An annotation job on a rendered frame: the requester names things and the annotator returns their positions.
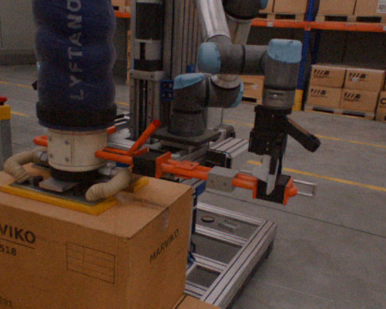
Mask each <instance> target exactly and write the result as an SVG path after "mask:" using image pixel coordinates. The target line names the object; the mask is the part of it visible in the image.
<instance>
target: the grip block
mask: <svg viewBox="0 0 386 309"><path fill-rule="evenodd" d="M171 154H172V152H171V151H162V150H159V149H153V148H149V151H148V147H144V148H142V149H140V150H138V151H136V152H135V153H132V166H131V173H132V174H138V175H141V176H146V177H150V178H154V175H155V179H158V178H160V177H162V176H163V175H164V174H166V173H167V172H164V171H160V164H166V163H167V160H171Z"/></svg>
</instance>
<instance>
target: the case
mask: <svg viewBox="0 0 386 309"><path fill-rule="evenodd" d="M144 178H148V179H149V183H148V184H147V185H145V186H143V187H142V188H141V189H139V190H137V191H136V192H127V191H123V190H121V191H119V192H117V193H116V194H113V195H112V196H111V197H113V198H116V199H117V203H116V204H115V205H114V206H112V207H111V208H109V209H108V210H106V211H105V212H103V213H102V214H101V215H99V216H93V215H90V214H86V213H83V212H79V211H72V210H69V209H65V208H62V207H58V206H55V205H51V204H48V203H44V202H41V201H37V200H32V199H29V198H23V197H20V196H16V195H12V194H8V193H5V192H0V309H171V308H172V307H173V306H174V304H175V303H176V301H177V300H178V299H179V298H180V296H181V295H182V293H183V292H184V291H185V276H186V267H187V250H188V234H189V224H190V207H191V197H192V186H190V185H185V184H182V183H176V182H172V181H168V180H159V179H155V178H150V177H146V176H145V177H144ZM12 180H15V178H14V177H12V176H11V175H9V174H8V173H7V172H6V171H1V172H0V185H2V184H4V183H7V182H11V181H12Z"/></svg>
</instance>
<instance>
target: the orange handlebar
mask: <svg viewBox="0 0 386 309"><path fill-rule="evenodd" d="M114 132H116V127H115V126H113V127H109V128H107V135H110V134H112V133H114ZM33 142H34V144H36V145H41V146H44V147H47V146H48V136H37V137H35V138H34V139H33ZM104 150H106V151H113V152H117V153H122V154H126V152H127V151H123V150H119V149H114V148H110V147H105V149H104ZM94 156H95V157H96V158H101V159H105V160H110V161H114V162H119V163H123V164H131V165H132V157H130V156H124V155H120V154H114V153H109V152H105V151H99V150H97V151H95V154H94ZM211 169H212V168H210V167H205V166H201V165H199V164H198V163H194V162H189V161H185V160H184V161H182V162H177V161H173V160H167V163H166V164H160V171H164V172H167V173H172V174H175V175H174V176H175V177H178V178H184V179H188V180H191V179H192V178H196V179H199V180H207V172H209V170H211ZM255 179H256V177H254V176H248V175H245V174H238V175H237V178H234V179H233V180H232V186H234V187H240V188H243V189H249V190H253V185H254V181H255ZM297 193H298V189H297V187H296V186H295V185H293V184H292V185H291V188H290V189H289V192H288V198H291V197H294V196H296V195H297Z"/></svg>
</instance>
